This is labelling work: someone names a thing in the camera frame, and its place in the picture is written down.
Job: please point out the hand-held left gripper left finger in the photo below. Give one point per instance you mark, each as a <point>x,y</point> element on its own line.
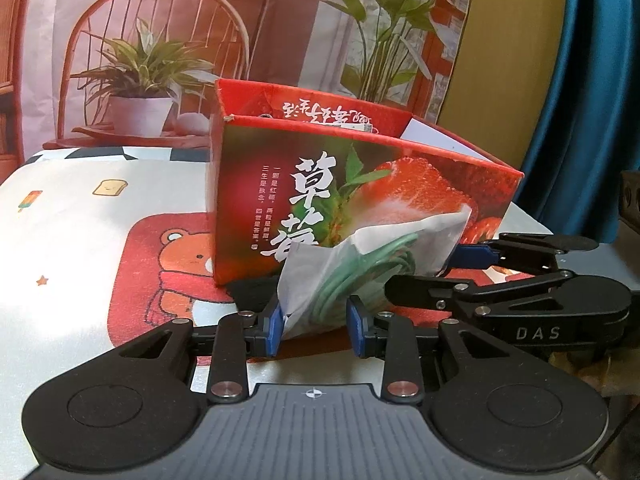
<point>274,327</point>

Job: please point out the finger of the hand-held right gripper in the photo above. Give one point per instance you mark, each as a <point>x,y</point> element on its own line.
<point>420,290</point>
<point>475,256</point>

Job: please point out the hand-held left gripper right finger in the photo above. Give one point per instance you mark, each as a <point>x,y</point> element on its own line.
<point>354,327</point>

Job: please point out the red strawberry cardboard box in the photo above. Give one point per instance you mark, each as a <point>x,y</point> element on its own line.
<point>260,170</point>

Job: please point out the brown object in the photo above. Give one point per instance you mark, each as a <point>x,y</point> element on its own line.
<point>631,200</point>

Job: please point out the teal curtain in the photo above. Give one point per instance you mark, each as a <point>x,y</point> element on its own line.
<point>590,110</point>

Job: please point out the geometric patterned sheet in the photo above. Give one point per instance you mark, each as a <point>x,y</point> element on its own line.
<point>100,154</point>

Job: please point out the printed room backdrop cloth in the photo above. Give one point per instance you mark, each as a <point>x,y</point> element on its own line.
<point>200,35</point>

